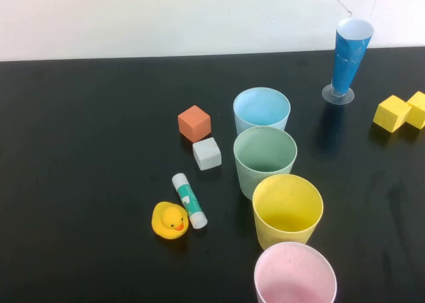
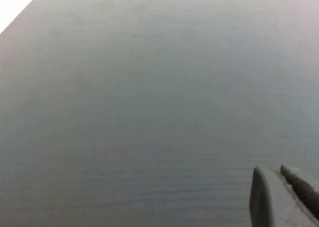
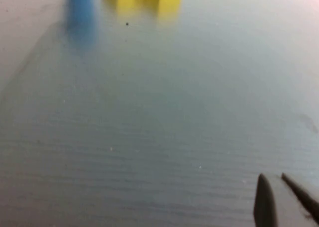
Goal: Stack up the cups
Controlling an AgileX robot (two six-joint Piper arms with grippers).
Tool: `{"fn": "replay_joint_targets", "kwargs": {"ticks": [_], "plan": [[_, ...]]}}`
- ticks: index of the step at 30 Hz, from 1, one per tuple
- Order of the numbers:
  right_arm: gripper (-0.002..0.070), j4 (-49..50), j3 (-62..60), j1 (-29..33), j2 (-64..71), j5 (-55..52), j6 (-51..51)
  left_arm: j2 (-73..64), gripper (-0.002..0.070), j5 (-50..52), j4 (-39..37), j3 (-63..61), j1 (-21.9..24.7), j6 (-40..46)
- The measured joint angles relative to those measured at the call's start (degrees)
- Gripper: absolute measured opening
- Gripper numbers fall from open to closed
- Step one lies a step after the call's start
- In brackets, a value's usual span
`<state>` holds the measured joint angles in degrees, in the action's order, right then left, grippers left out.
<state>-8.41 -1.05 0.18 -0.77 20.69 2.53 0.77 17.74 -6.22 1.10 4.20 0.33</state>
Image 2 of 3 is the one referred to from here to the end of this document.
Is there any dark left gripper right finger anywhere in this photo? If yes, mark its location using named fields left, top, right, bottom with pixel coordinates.
left=280, top=164, right=319, bottom=219

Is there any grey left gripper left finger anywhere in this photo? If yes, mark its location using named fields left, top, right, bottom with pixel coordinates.
left=249, top=166, right=319, bottom=227

